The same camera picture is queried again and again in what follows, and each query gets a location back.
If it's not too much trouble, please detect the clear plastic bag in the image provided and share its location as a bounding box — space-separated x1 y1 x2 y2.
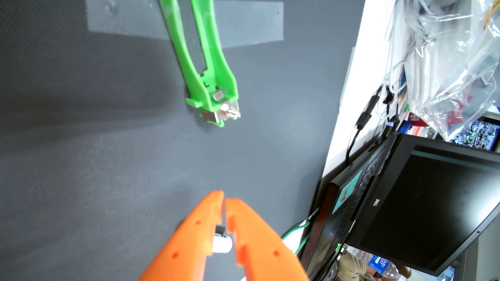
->
402 0 500 141

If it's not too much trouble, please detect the grey tape strip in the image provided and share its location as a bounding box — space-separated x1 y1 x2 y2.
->
86 0 284 48

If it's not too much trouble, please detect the person in khaki shirt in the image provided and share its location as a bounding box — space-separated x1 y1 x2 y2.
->
337 252 413 281

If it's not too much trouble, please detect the black Dell laptop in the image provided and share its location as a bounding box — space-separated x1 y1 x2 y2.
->
301 131 500 281

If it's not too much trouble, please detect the green plastic battery holder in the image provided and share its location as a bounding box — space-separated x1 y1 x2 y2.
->
158 0 241 128

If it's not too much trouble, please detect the blue circuit board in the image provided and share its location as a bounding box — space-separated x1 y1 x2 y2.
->
451 120 500 151

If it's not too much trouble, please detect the water bottle with blue label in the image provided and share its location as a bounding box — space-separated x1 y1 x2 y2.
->
352 250 401 279

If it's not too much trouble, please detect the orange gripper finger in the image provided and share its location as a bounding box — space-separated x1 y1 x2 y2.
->
224 198 310 281
138 190 225 281

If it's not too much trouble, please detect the green cable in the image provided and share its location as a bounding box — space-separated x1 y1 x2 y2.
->
281 220 311 254

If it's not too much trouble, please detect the dark grey mat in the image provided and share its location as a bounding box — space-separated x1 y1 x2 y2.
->
0 0 366 281

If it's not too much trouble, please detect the white cylindrical battery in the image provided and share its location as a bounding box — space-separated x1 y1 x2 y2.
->
212 226 234 254

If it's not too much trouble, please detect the black cable with plug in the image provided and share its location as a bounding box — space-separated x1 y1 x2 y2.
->
383 85 401 137

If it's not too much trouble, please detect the black cable with inline box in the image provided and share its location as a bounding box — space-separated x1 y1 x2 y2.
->
346 85 383 166

